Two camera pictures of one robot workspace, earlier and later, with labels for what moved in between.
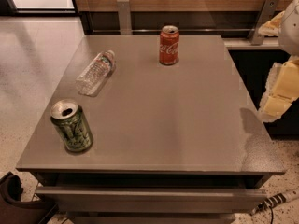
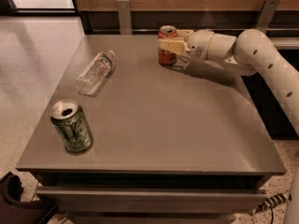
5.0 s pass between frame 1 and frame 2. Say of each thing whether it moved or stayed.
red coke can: stayed
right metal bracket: stayed
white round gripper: moved
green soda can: stayed
